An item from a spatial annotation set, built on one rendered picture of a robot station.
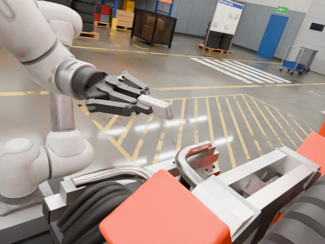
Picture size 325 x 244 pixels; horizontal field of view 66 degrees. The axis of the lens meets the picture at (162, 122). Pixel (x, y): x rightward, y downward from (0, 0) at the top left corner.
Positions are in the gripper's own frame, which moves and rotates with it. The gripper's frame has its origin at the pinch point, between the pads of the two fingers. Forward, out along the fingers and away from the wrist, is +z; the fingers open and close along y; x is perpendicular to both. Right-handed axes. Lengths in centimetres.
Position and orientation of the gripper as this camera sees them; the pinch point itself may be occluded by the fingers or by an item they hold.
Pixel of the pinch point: (155, 106)
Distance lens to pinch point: 47.4
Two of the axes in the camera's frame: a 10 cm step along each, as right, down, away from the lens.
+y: 5.8, -6.4, 5.1
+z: 7.9, 3.1, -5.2
